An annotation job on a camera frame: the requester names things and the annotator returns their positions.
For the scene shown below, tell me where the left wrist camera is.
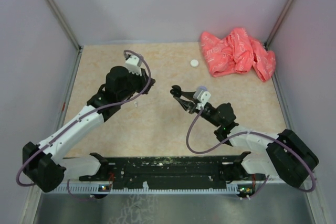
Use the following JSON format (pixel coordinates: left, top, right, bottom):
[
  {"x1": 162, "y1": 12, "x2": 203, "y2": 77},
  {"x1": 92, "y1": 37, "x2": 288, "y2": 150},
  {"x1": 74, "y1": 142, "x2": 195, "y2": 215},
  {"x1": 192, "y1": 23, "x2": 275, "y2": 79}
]
[{"x1": 125, "y1": 55, "x2": 142, "y2": 76}]

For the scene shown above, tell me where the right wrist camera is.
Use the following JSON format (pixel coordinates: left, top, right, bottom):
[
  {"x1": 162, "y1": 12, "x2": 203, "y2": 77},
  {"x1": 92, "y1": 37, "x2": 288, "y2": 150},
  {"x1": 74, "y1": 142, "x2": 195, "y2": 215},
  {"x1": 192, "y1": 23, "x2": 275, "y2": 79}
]
[{"x1": 194, "y1": 87, "x2": 211, "y2": 103}]

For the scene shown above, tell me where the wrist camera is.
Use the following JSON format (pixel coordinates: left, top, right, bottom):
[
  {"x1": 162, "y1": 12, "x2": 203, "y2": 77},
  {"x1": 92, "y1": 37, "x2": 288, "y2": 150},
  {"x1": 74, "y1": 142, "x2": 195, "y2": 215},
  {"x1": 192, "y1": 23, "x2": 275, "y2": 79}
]
[
  {"x1": 125, "y1": 55, "x2": 142, "y2": 76},
  {"x1": 194, "y1": 87, "x2": 211, "y2": 103}
]

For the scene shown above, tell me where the black round charging case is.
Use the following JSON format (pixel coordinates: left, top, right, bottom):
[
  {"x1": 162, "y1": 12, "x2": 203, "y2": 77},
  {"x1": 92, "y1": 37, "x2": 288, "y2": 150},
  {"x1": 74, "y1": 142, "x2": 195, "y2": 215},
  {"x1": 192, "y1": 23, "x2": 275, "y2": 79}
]
[{"x1": 170, "y1": 85, "x2": 182, "y2": 98}]

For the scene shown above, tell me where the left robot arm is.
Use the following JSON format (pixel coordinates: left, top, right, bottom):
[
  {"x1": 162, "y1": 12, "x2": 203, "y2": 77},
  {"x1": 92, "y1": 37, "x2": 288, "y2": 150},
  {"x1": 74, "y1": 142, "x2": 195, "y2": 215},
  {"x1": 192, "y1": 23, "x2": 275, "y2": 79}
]
[{"x1": 16, "y1": 66, "x2": 155, "y2": 193}]

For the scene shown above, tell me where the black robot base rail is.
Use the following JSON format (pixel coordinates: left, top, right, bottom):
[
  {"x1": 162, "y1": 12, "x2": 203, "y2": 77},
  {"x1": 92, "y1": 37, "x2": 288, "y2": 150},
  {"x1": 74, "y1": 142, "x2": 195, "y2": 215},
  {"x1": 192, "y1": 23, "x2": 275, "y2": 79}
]
[{"x1": 79, "y1": 152, "x2": 266, "y2": 190}]

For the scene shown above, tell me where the white round charging case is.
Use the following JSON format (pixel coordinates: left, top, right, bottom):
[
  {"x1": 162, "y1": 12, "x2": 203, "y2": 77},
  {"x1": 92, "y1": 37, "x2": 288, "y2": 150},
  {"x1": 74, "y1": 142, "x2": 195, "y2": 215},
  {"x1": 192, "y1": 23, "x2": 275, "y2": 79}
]
[{"x1": 190, "y1": 59, "x2": 199, "y2": 68}]

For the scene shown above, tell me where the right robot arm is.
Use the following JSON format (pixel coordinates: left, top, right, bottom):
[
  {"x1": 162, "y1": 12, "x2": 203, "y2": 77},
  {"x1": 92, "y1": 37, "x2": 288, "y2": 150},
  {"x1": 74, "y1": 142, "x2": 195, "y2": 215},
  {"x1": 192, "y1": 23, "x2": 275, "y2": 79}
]
[{"x1": 170, "y1": 85, "x2": 319, "y2": 191}]

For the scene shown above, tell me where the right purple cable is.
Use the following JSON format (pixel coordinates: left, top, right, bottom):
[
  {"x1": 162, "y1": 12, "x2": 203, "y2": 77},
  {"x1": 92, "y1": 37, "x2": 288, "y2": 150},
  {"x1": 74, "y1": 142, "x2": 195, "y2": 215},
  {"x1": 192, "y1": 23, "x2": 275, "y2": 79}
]
[{"x1": 186, "y1": 108, "x2": 317, "y2": 193}]

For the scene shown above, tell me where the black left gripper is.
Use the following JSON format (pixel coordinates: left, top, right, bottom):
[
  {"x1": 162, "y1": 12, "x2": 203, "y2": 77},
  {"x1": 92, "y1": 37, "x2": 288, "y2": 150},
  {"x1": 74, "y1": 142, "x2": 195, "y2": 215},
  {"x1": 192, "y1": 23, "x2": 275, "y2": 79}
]
[{"x1": 118, "y1": 67, "x2": 156, "y2": 102}]

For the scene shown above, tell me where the pink plastic bag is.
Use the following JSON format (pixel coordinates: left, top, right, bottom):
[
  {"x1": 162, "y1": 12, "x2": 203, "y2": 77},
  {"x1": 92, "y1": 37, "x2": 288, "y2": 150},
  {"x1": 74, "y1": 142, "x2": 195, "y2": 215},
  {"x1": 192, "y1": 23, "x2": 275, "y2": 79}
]
[{"x1": 200, "y1": 27, "x2": 276, "y2": 82}]

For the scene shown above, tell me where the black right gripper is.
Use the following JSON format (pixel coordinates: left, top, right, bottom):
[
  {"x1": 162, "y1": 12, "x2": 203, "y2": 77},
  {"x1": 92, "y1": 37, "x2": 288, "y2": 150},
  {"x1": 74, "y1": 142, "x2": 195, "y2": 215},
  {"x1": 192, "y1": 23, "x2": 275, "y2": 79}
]
[{"x1": 174, "y1": 90, "x2": 222, "y2": 127}]

